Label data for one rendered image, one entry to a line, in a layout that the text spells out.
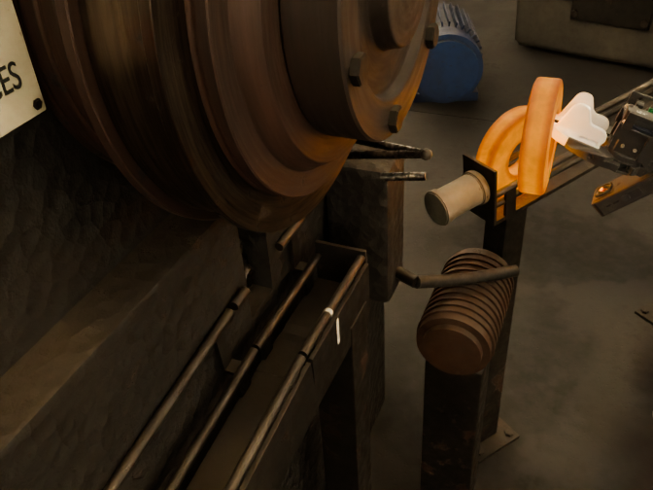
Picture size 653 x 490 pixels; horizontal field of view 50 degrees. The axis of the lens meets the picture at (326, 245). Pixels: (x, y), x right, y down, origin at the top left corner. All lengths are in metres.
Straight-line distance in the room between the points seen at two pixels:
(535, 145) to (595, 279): 1.22
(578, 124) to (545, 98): 0.06
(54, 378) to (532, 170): 0.62
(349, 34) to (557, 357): 1.42
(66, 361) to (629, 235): 1.92
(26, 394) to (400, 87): 0.42
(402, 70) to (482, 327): 0.55
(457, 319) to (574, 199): 1.38
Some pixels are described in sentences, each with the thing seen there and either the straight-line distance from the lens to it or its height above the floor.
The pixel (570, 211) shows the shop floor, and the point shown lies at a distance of 2.38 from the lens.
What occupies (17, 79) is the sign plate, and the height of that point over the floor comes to 1.09.
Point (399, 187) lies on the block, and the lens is 1.01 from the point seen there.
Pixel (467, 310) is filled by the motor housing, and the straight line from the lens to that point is 1.14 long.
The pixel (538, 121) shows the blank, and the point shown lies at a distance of 0.92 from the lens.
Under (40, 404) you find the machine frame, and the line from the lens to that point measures 0.60.
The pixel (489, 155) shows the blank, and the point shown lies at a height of 0.73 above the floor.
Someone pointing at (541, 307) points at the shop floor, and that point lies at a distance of 1.98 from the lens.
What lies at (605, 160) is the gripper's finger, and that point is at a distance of 0.96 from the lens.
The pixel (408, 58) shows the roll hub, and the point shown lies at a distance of 0.70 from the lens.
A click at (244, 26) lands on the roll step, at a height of 1.12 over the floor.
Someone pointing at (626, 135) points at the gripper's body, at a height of 0.86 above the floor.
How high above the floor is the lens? 1.28
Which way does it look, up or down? 36 degrees down
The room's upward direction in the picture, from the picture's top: 4 degrees counter-clockwise
